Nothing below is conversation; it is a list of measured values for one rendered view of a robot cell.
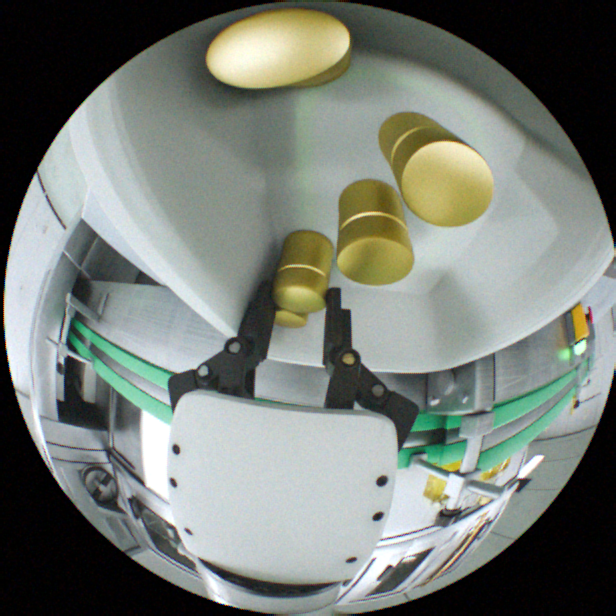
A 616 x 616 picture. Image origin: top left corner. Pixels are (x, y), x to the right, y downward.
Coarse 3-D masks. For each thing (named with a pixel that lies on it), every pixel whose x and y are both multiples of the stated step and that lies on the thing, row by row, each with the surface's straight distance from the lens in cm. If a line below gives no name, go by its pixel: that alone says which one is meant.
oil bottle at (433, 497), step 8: (448, 464) 37; (456, 464) 38; (432, 480) 40; (440, 480) 38; (432, 488) 40; (440, 488) 38; (424, 496) 43; (432, 496) 40; (440, 496) 39; (448, 496) 41; (424, 504) 44; (432, 504) 40; (440, 504) 41
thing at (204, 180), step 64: (128, 64) 6; (192, 64) 8; (384, 64) 10; (448, 64) 10; (128, 128) 6; (192, 128) 7; (256, 128) 11; (320, 128) 10; (448, 128) 11; (512, 128) 13; (128, 192) 6; (192, 192) 7; (256, 192) 11; (320, 192) 12; (512, 192) 14; (576, 192) 12; (192, 256) 7; (256, 256) 12; (448, 256) 16; (512, 256) 13; (576, 256) 11; (320, 320) 17; (384, 320) 18; (448, 320) 18; (512, 320) 13
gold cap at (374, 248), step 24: (360, 192) 10; (384, 192) 10; (360, 216) 9; (384, 216) 9; (360, 240) 8; (384, 240) 8; (408, 240) 8; (360, 264) 9; (384, 264) 9; (408, 264) 9
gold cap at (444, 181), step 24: (408, 120) 8; (432, 120) 9; (384, 144) 9; (408, 144) 6; (432, 144) 6; (456, 144) 6; (408, 168) 6; (432, 168) 6; (456, 168) 6; (480, 168) 7; (408, 192) 6; (432, 192) 6; (456, 192) 7; (480, 192) 7; (432, 216) 7; (456, 216) 7; (480, 216) 8
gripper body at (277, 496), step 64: (192, 448) 9; (256, 448) 8; (320, 448) 8; (384, 448) 9; (192, 512) 10; (256, 512) 8; (320, 512) 8; (384, 512) 9; (256, 576) 11; (320, 576) 11
